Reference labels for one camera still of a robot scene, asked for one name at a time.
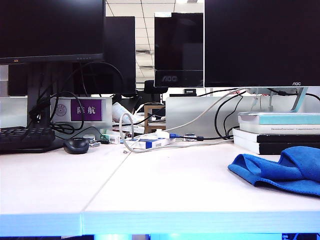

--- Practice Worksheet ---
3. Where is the black cable with blue plug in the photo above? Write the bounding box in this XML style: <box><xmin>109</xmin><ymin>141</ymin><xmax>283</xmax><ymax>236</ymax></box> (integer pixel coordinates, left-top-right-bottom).
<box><xmin>169</xmin><ymin>133</ymin><xmax>235</xmax><ymax>141</ymax></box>

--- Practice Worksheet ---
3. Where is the white video adapter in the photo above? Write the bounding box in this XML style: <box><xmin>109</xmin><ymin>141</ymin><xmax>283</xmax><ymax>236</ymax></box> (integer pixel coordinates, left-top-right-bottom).
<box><xmin>155</xmin><ymin>128</ymin><xmax>171</xmax><ymax>139</ymax></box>

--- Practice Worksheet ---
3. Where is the black monitor cable bundle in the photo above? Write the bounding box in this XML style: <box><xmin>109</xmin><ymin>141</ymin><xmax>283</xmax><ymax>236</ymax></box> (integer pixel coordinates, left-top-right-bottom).
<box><xmin>27</xmin><ymin>60</ymin><xmax>125</xmax><ymax>137</ymax></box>

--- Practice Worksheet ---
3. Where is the white printed container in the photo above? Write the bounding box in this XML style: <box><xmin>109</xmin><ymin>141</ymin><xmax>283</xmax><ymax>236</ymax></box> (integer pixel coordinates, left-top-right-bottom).
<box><xmin>111</xmin><ymin>101</ymin><xmax>132</xmax><ymax>124</ymax></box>

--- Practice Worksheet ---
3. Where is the purple acrylic name sign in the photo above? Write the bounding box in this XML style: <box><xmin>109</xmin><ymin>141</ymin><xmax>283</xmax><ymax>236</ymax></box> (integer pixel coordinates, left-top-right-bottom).
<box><xmin>50</xmin><ymin>96</ymin><xmax>114</xmax><ymax>126</ymax></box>

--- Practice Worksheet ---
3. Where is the black background monitor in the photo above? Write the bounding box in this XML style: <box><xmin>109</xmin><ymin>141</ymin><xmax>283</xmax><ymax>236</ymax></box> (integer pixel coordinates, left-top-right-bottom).
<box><xmin>7</xmin><ymin>15</ymin><xmax>137</xmax><ymax>98</ymax></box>

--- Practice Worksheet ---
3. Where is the blue and white cardboard box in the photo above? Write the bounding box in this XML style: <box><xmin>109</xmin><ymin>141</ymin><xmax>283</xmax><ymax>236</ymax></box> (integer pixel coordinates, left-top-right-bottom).
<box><xmin>124</xmin><ymin>137</ymin><xmax>176</xmax><ymax>151</ymax></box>

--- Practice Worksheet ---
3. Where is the white book with black title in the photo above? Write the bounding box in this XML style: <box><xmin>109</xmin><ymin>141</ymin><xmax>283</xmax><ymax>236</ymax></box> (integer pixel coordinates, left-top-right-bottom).
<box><xmin>238</xmin><ymin>122</ymin><xmax>320</xmax><ymax>136</ymax></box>

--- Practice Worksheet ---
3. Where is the black and white book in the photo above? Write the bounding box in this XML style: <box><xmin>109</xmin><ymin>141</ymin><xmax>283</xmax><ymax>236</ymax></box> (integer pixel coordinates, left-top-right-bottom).
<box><xmin>233</xmin><ymin>141</ymin><xmax>320</xmax><ymax>156</ymax></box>
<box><xmin>232</xmin><ymin>128</ymin><xmax>320</xmax><ymax>145</ymax></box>

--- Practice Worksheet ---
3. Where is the green and white small box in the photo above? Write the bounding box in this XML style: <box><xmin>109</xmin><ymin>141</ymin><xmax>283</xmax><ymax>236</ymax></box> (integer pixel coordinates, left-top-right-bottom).
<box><xmin>100</xmin><ymin>133</ymin><xmax>121</xmax><ymax>146</ymax></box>

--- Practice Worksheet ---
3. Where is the small wooden shelf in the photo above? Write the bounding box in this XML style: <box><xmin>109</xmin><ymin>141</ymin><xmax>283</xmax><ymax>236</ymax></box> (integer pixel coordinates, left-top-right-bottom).
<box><xmin>143</xmin><ymin>104</ymin><xmax>167</xmax><ymax>135</ymax></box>

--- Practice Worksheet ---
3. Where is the black computer mouse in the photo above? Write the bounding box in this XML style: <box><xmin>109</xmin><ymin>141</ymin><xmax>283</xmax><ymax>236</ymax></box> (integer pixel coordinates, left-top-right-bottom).
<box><xmin>62</xmin><ymin>137</ymin><xmax>91</xmax><ymax>155</ymax></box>

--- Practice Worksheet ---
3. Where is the small AOC background monitor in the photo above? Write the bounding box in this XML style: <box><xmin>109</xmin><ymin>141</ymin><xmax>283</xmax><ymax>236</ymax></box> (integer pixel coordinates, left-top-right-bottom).
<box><xmin>153</xmin><ymin>11</ymin><xmax>205</xmax><ymax>89</ymax></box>

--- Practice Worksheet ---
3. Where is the teal and white book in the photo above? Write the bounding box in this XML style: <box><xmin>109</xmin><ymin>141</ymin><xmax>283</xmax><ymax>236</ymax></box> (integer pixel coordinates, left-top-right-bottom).
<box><xmin>237</xmin><ymin>111</ymin><xmax>320</xmax><ymax>126</ymax></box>

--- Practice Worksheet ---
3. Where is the large AOC monitor silver stand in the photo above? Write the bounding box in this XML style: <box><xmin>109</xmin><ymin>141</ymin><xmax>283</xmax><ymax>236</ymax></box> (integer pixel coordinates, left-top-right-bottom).
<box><xmin>204</xmin><ymin>0</ymin><xmax>320</xmax><ymax>113</ymax></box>

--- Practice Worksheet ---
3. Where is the black computer keyboard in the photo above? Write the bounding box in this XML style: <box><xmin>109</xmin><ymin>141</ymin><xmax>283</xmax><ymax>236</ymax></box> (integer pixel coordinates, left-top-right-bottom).
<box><xmin>0</xmin><ymin>125</ymin><xmax>57</xmax><ymax>154</ymax></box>

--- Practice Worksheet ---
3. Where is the long grey looped cable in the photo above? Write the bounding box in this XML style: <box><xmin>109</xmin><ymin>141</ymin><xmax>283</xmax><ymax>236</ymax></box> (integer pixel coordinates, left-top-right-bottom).
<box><xmin>118</xmin><ymin>112</ymin><xmax>235</xmax><ymax>154</ymax></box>

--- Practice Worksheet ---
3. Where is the blue microfibre rag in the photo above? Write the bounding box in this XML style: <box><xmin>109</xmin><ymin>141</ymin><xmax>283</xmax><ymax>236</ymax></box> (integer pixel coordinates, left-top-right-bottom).
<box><xmin>227</xmin><ymin>145</ymin><xmax>320</xmax><ymax>199</ymax></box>

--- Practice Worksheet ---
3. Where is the black office chair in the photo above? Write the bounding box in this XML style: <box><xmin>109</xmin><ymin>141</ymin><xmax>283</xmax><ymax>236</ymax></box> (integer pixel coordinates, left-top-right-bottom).
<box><xmin>144</xmin><ymin>79</ymin><xmax>162</xmax><ymax>95</ymax></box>

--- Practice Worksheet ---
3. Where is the black monitor with black stand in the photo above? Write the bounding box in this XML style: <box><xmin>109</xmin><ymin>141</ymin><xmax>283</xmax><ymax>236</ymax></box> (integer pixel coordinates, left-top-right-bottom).
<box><xmin>0</xmin><ymin>0</ymin><xmax>107</xmax><ymax>141</ymax></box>

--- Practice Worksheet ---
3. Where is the grey cable to monitor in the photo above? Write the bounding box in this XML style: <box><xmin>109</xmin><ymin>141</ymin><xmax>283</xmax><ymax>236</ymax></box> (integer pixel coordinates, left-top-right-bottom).
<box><xmin>159</xmin><ymin>87</ymin><xmax>248</xmax><ymax>133</ymax></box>

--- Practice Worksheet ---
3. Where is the grey desk partition panel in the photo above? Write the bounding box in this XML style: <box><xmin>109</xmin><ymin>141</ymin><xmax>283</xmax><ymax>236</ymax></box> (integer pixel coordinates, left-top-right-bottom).
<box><xmin>165</xmin><ymin>95</ymin><xmax>320</xmax><ymax>139</ymax></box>
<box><xmin>0</xmin><ymin>95</ymin><xmax>29</xmax><ymax>129</ymax></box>

